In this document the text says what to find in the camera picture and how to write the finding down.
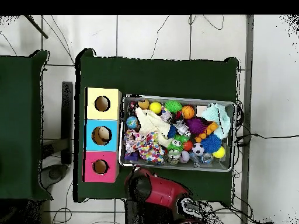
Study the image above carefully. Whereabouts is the colourful dotted cloth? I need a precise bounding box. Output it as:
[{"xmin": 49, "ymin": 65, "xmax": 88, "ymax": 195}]
[{"xmin": 123, "ymin": 128, "xmax": 165, "ymax": 164}]

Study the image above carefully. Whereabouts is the wooden box with three holes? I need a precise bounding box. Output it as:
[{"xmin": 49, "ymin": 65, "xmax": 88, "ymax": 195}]
[{"xmin": 82, "ymin": 87, "xmax": 123, "ymax": 183}]

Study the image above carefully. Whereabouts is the silver mesh bin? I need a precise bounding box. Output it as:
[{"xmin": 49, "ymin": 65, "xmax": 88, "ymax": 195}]
[{"xmin": 118, "ymin": 94, "xmax": 237, "ymax": 173}]

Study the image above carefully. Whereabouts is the cream knitted cloth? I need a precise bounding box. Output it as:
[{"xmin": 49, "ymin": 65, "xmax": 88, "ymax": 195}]
[{"xmin": 135, "ymin": 107, "xmax": 175, "ymax": 148}]

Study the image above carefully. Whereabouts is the smooth yellow ball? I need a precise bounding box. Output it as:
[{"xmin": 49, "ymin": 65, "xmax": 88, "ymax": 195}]
[{"xmin": 149, "ymin": 101, "xmax": 162, "ymax": 115}]

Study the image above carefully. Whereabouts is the blue globe ball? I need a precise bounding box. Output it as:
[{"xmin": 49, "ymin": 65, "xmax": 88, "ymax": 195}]
[{"xmin": 126, "ymin": 115, "xmax": 140, "ymax": 130}]

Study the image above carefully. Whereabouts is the green spiky rubber ball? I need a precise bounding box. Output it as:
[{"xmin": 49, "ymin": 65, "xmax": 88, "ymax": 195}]
[{"xmin": 164, "ymin": 100, "xmax": 183, "ymax": 114}]

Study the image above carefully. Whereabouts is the orange toy basketball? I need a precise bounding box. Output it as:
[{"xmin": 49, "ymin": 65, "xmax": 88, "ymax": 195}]
[{"xmin": 181, "ymin": 105, "xmax": 195, "ymax": 120}]

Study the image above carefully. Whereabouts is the purple spiky ball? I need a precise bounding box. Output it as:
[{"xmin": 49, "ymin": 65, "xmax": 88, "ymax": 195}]
[{"xmin": 185, "ymin": 117, "xmax": 207, "ymax": 135}]

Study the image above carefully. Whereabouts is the dark green tablecloth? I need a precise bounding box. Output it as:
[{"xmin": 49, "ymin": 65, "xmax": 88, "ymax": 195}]
[
  {"xmin": 73, "ymin": 47, "xmax": 240, "ymax": 206},
  {"xmin": 0, "ymin": 50, "xmax": 53, "ymax": 201}
]

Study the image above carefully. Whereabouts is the small soccer ball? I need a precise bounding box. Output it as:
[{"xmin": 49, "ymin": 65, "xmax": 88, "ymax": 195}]
[{"xmin": 192, "ymin": 142, "xmax": 205, "ymax": 156}]

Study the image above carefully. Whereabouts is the blue spiky rubber ball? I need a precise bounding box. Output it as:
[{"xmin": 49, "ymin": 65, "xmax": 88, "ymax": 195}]
[{"xmin": 200, "ymin": 133, "xmax": 222, "ymax": 154}]

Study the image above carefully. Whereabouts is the mint green cloth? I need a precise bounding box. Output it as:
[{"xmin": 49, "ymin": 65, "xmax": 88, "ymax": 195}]
[{"xmin": 201, "ymin": 103, "xmax": 231, "ymax": 139}]

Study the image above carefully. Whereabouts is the dark metal rod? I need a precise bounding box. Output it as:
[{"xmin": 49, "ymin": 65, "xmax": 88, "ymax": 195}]
[{"xmin": 24, "ymin": 15, "xmax": 49, "ymax": 40}]

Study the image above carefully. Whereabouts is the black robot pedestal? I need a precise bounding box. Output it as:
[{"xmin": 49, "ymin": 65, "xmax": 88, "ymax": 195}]
[{"xmin": 123, "ymin": 198, "xmax": 178, "ymax": 224}]

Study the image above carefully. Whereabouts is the black power cable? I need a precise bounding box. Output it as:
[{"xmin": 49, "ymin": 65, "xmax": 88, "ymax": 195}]
[{"xmin": 235, "ymin": 132, "xmax": 299, "ymax": 146}]

